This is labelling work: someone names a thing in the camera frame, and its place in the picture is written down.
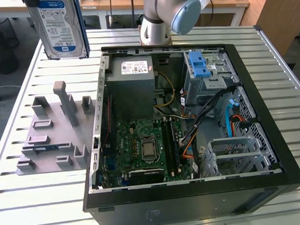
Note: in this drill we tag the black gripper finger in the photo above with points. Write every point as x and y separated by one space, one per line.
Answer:
31 1

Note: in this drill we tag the hard disk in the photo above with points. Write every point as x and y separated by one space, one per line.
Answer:
59 29

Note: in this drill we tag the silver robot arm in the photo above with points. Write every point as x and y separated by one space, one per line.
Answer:
154 30

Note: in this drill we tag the silver disk bay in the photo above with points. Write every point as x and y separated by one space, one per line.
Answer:
239 156

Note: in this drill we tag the black waste bin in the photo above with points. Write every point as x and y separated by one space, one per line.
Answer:
2 49

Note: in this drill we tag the grey parts rack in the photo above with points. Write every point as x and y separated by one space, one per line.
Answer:
56 131

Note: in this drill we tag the grey power supply unit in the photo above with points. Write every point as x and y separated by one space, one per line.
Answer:
130 98

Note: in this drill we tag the blue RAM stick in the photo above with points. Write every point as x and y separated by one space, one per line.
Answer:
45 148

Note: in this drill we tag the green motherboard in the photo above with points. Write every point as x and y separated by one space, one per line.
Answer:
150 127

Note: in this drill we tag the blue plastic drive latch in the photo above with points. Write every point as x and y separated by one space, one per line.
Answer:
199 65

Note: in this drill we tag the black CPU socket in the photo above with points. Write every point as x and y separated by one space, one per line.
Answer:
148 138

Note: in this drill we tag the silver optical drive cage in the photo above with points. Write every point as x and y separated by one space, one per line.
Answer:
196 90

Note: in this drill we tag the silver CPU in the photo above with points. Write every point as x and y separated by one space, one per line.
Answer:
149 149

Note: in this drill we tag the black RAM slot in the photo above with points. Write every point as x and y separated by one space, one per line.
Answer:
167 146

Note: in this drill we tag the black graphics card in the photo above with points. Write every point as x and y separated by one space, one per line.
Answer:
146 176

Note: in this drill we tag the wooden cabinet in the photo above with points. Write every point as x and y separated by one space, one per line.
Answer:
280 17

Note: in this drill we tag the black PC case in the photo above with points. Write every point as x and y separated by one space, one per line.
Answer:
194 207

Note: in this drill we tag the wooden desk white frame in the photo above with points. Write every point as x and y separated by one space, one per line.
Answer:
98 4

